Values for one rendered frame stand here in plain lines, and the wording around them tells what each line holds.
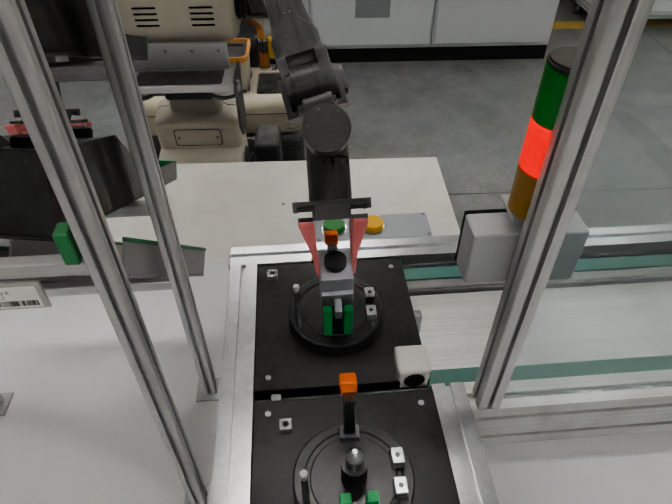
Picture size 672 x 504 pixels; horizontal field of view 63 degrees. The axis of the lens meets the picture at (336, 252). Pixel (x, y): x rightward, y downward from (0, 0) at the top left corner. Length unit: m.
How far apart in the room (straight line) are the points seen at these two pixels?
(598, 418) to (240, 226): 0.74
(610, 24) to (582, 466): 0.62
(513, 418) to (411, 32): 3.29
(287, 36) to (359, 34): 3.09
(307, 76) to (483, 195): 2.08
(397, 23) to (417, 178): 2.61
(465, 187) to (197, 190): 1.74
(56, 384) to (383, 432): 0.54
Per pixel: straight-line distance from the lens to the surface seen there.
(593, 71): 0.47
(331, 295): 0.74
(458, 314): 0.93
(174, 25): 1.38
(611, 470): 0.91
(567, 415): 0.85
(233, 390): 0.78
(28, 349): 1.06
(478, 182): 2.83
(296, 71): 0.74
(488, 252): 0.59
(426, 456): 0.72
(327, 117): 0.65
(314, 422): 0.73
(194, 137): 1.51
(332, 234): 0.81
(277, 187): 1.26
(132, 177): 0.63
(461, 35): 3.96
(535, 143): 0.53
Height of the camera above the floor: 1.61
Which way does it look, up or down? 43 degrees down
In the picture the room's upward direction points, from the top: straight up
